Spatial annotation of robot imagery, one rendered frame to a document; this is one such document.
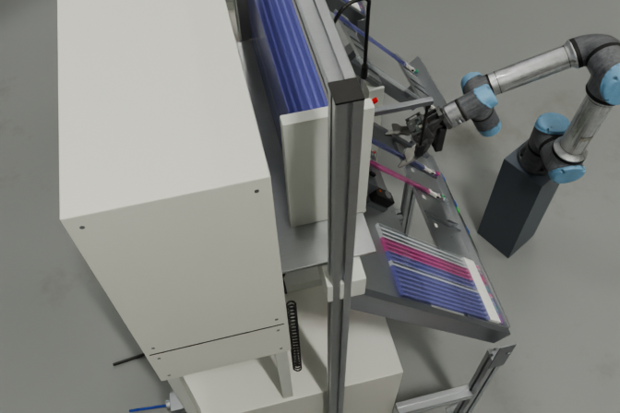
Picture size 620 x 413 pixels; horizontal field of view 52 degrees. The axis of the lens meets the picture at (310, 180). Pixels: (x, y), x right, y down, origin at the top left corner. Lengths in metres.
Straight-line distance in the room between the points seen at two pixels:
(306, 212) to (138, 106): 0.40
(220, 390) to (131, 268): 0.92
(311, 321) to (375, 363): 0.24
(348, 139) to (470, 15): 3.16
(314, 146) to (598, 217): 2.27
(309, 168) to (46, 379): 1.92
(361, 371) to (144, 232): 1.10
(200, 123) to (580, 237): 2.34
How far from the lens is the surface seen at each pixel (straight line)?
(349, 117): 0.87
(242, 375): 2.01
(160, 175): 1.01
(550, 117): 2.45
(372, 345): 2.03
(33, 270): 3.12
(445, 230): 2.05
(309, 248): 1.29
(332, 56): 0.91
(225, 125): 1.06
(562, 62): 2.16
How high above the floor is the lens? 2.51
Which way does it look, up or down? 54 degrees down
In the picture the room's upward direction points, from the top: 2 degrees counter-clockwise
